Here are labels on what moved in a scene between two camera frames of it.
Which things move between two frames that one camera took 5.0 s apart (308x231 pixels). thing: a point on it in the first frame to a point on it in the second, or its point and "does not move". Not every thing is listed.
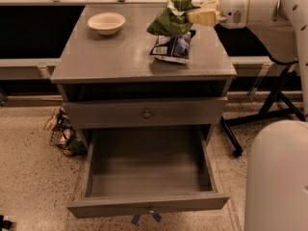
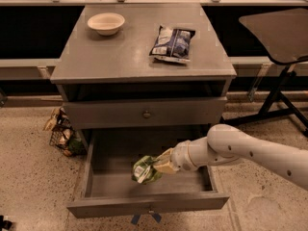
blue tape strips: (135, 218) does not move
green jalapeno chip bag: (173, 19) to (143, 171)
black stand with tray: (280, 41) does not move
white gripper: (233, 12) to (182, 157)
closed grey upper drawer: (136, 112) does not move
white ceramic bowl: (106, 23) does not move
